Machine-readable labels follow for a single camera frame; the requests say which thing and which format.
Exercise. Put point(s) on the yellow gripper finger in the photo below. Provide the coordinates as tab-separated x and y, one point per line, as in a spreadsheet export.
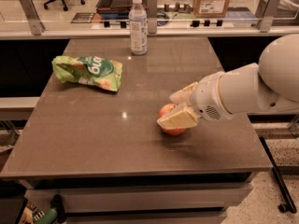
183	95
177	117

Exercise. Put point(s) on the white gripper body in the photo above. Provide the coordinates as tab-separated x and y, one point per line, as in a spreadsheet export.
206	97

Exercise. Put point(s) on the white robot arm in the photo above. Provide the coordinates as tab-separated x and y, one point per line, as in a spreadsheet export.
269	86

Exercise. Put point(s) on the clear plastic water bottle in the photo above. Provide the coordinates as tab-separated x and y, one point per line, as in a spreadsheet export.
138	28

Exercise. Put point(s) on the green bottle under table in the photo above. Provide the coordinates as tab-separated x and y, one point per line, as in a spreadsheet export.
49	218

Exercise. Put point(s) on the white drawer unit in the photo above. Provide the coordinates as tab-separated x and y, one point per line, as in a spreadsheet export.
202	203

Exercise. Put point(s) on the green chip bag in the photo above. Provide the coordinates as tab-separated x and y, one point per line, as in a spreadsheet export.
92	70

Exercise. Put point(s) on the cardboard box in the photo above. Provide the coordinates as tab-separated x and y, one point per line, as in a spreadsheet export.
210	8

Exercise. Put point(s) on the magazine under table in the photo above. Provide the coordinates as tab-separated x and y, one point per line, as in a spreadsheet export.
29	213

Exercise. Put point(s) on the right metal glass bracket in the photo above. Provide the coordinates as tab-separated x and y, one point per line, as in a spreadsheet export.
269	12

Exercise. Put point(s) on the metal glass bracket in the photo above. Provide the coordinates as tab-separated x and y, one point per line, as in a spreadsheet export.
269	12
35	24
152	16

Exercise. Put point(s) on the middle metal glass bracket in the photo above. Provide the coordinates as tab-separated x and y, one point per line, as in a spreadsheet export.
152	16

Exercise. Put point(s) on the black floor rail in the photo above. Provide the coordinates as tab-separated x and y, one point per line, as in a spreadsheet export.
288	205

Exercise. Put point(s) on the left metal glass bracket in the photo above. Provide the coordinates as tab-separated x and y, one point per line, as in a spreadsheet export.
35	24

